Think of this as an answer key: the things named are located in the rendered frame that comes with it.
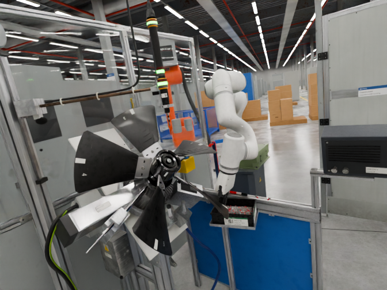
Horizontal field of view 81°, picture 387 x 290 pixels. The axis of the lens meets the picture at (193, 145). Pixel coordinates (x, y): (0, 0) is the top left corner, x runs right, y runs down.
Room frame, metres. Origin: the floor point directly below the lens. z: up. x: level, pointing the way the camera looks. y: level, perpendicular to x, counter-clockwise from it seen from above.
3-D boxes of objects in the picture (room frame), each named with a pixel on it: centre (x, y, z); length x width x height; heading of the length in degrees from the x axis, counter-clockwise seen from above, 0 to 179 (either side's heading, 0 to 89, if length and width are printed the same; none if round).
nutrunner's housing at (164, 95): (1.04, 0.09, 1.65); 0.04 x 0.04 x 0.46
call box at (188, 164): (1.50, 0.10, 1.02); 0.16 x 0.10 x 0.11; 52
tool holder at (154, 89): (1.04, 0.10, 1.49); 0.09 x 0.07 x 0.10; 87
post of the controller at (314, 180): (0.99, -0.54, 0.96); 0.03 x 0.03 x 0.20; 52
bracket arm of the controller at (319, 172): (0.93, -0.63, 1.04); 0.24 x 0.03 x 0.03; 52
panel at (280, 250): (1.26, -0.21, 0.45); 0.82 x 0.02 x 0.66; 52
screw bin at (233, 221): (1.09, -0.16, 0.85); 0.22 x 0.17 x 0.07; 68
